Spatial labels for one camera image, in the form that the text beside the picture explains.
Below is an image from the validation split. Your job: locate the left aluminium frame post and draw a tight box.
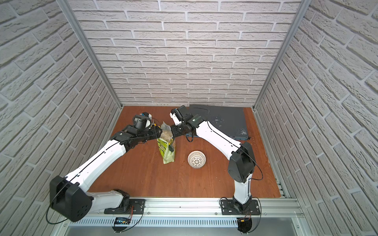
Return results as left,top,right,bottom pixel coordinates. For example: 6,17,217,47
57,0,123,110

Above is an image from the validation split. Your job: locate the dark grey network switch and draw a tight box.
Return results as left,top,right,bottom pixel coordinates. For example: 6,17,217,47
188,104,250,141

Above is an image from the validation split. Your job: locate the left controller board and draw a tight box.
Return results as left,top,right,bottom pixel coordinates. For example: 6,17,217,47
112,217,132,233

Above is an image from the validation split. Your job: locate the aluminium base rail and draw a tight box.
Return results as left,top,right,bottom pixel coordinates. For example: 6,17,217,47
65,196,304,222

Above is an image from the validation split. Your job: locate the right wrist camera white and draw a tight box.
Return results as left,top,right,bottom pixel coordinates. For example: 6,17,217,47
170,109,182,125

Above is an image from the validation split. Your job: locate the right aluminium frame post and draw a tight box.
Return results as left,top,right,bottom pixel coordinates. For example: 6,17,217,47
253,0,312,112

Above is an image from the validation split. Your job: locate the white lattice breakfast bowl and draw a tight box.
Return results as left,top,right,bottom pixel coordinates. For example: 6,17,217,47
188,150,206,169

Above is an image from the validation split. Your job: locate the controller board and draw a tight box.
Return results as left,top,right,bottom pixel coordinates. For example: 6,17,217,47
112,217,132,233
237,217,253,234

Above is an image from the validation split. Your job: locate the green oats bag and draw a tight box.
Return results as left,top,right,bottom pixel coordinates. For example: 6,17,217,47
157,123,176,164

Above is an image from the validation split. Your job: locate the aluminium frame post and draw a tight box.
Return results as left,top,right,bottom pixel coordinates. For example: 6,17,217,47
57,0,123,110
253,0,312,112

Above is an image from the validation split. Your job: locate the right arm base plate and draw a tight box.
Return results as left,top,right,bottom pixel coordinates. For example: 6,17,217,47
219,198,261,216

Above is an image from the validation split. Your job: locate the right controller board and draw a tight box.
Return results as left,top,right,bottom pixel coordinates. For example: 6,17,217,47
237,217,253,234

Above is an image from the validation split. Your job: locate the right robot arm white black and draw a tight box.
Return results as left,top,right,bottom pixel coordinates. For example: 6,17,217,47
170,109,257,211

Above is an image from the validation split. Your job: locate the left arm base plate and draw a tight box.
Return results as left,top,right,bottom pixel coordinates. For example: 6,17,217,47
104,199,146,215

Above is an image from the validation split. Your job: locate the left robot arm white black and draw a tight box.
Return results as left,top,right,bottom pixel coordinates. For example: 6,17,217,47
48,113,162,222

